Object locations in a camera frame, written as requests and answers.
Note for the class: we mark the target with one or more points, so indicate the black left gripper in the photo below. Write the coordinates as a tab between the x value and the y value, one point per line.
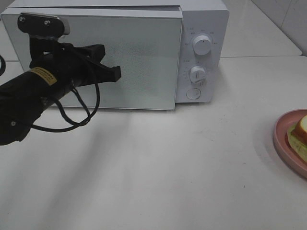
67	61

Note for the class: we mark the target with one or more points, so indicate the round white door button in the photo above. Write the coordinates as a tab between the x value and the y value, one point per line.
193	94

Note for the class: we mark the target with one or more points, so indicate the toy sandwich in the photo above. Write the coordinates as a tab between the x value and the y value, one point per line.
297	138

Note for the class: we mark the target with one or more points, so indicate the pink round plate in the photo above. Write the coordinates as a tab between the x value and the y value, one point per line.
281	143

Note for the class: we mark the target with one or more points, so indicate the white microwave door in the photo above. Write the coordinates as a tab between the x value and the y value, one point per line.
143	42

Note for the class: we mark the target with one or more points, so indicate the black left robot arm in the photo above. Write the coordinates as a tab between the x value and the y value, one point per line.
24	98

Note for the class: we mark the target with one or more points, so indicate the white microwave oven body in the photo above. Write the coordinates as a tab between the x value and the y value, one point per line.
200	17

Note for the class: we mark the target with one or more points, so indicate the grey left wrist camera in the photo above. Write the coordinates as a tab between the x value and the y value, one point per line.
43	25

